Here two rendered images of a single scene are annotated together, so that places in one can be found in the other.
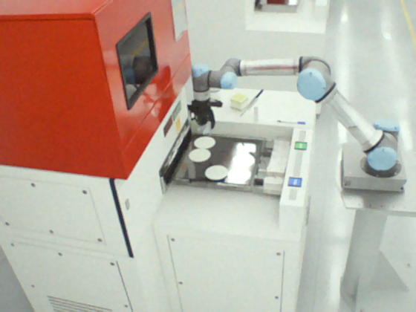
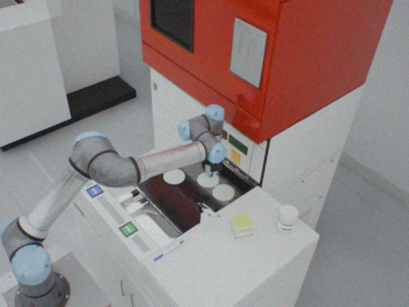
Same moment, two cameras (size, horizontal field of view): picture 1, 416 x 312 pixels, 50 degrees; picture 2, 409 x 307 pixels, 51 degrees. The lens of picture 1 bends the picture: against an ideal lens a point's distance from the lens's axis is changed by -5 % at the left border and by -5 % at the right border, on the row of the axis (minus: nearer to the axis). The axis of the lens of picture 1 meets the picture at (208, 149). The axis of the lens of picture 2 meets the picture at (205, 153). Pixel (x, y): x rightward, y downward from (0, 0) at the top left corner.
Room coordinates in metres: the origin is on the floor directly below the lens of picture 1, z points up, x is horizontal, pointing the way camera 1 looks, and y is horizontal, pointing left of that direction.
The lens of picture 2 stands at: (2.47, -1.17, 2.32)
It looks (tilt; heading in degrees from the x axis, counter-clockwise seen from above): 42 degrees down; 120
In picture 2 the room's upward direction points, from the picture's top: 3 degrees clockwise
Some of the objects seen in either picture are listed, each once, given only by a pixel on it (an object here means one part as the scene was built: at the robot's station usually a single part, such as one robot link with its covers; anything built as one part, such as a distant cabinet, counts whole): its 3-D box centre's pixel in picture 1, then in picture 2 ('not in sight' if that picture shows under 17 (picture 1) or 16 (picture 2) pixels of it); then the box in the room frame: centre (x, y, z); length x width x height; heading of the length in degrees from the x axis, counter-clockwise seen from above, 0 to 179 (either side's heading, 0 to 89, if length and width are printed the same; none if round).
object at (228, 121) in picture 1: (255, 117); (232, 258); (2.10, -0.26, 0.89); 0.62 x 0.35 x 0.14; 73
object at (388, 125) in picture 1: (385, 135); (33, 268); (1.60, -0.77, 1.05); 0.13 x 0.12 x 0.14; 156
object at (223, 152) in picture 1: (221, 157); (190, 189); (1.76, -0.06, 0.90); 0.34 x 0.34 x 0.01; 73
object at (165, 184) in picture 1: (177, 156); (221, 168); (1.80, 0.15, 0.89); 0.44 x 0.02 x 0.10; 163
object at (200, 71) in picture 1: (200, 77); (213, 120); (1.82, 0.00, 1.29); 0.09 x 0.08 x 0.11; 66
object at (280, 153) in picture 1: (278, 166); (144, 225); (1.69, -0.31, 0.87); 0.36 x 0.08 x 0.03; 163
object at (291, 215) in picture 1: (297, 175); (113, 221); (1.59, -0.38, 0.89); 0.55 x 0.09 x 0.14; 163
